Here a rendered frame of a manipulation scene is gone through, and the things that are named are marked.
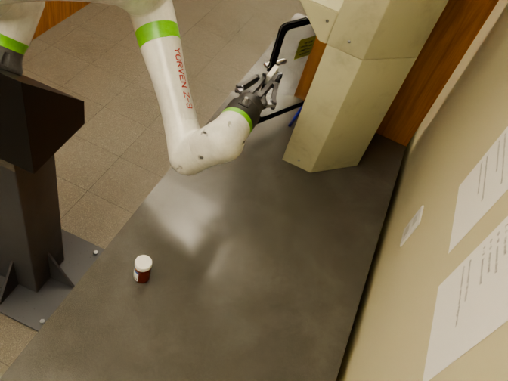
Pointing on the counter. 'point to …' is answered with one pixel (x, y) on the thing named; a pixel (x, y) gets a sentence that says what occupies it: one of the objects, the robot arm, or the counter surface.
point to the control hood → (322, 16)
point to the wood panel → (434, 66)
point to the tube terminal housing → (358, 79)
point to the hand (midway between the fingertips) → (271, 74)
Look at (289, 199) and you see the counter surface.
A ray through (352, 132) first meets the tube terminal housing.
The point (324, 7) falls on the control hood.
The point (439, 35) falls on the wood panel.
